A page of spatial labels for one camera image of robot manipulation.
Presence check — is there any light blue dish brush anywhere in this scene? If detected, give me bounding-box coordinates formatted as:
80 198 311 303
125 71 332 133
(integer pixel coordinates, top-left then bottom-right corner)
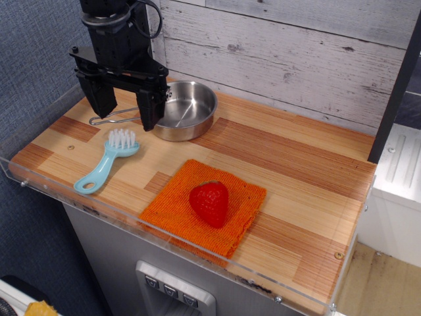
74 129 140 195

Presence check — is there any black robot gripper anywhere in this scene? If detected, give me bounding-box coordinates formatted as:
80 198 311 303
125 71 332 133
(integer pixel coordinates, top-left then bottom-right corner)
70 24 168 132

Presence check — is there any orange knitted cloth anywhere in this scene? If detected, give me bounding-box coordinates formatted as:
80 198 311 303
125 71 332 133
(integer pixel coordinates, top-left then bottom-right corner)
139 159 266 259

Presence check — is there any clear acrylic table guard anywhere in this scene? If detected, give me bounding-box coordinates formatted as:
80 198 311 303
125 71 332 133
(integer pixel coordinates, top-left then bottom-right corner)
1 91 376 315

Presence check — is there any grey dispenser button panel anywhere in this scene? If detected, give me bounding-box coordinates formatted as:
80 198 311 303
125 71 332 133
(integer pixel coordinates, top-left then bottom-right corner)
136 260 217 316

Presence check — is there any yellow black object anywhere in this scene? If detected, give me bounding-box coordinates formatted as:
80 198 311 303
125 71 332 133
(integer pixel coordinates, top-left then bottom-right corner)
24 301 58 316

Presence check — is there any red toy strawberry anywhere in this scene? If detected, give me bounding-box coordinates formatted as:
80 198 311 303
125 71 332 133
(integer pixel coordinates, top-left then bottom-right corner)
189 181 229 228

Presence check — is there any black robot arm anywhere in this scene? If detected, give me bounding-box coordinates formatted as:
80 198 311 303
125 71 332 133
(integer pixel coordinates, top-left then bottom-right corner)
70 1 169 132

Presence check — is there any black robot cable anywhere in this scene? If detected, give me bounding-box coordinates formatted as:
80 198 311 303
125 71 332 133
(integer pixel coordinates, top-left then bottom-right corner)
126 0 163 40

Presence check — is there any dark right frame post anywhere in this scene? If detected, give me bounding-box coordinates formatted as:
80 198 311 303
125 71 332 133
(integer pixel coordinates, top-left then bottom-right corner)
368 13 420 164

